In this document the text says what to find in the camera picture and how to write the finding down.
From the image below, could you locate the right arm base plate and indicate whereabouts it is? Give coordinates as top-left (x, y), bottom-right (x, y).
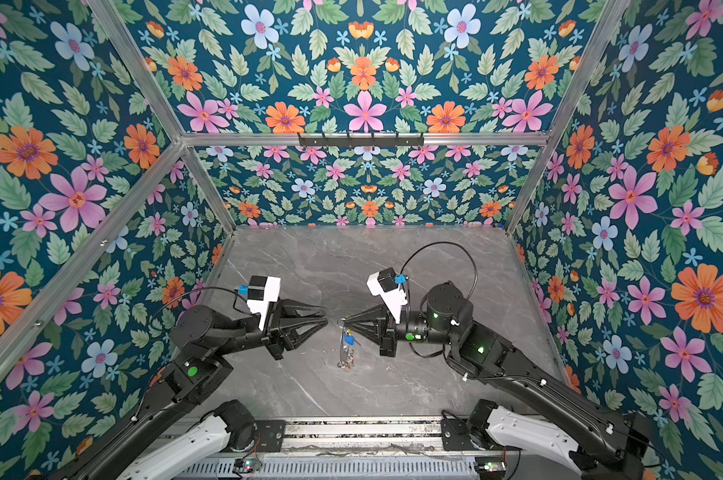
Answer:
top-left (441, 416), bottom-right (483, 452)

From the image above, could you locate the small circuit board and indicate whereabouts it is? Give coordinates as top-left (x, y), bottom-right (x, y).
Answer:
top-left (234, 458), bottom-right (262, 475)
top-left (475, 458), bottom-right (507, 480)

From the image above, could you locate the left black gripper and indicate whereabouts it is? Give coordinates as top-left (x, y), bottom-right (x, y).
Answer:
top-left (211, 294), bottom-right (329, 362)

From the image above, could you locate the aluminium front rail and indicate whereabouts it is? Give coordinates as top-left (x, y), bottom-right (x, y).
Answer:
top-left (150, 415), bottom-right (579, 460)

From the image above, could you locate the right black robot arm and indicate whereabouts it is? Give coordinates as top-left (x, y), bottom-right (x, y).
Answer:
top-left (342, 281), bottom-right (651, 479)

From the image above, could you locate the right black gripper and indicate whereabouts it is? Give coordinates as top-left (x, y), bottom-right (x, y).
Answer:
top-left (347, 304), bottom-right (461, 360)

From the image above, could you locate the black hook rail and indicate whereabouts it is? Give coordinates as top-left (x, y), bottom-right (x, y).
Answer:
top-left (297, 133), bottom-right (425, 148)

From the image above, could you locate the right small circuit board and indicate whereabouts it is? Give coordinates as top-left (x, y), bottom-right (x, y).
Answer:
top-left (475, 458), bottom-right (507, 480)

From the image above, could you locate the left small circuit board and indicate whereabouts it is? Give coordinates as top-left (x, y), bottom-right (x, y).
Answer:
top-left (234, 458), bottom-right (262, 475)

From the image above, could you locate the right camera cable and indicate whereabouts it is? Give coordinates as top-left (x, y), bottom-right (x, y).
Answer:
top-left (398, 241), bottom-right (479, 301)

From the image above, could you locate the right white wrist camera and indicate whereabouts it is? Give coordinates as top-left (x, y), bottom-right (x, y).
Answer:
top-left (367, 267), bottom-right (409, 324)

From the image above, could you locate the camera cable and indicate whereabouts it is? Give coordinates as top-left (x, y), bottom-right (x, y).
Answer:
top-left (150, 285), bottom-right (254, 319)
top-left (398, 241), bottom-right (479, 301)

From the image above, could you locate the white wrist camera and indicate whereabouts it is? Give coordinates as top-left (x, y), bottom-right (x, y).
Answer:
top-left (367, 267), bottom-right (409, 324)
top-left (237, 275), bottom-right (281, 331)

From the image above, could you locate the left camera cable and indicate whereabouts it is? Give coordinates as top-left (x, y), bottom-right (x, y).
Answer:
top-left (150, 285), bottom-right (254, 319)

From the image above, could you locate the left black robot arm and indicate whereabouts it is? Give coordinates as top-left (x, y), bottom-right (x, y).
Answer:
top-left (45, 299), bottom-right (327, 479)

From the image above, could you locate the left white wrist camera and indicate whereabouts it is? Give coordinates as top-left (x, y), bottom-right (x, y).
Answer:
top-left (237, 275), bottom-right (281, 331)

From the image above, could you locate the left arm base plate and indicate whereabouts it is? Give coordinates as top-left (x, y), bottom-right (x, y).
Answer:
top-left (230, 420), bottom-right (287, 453)

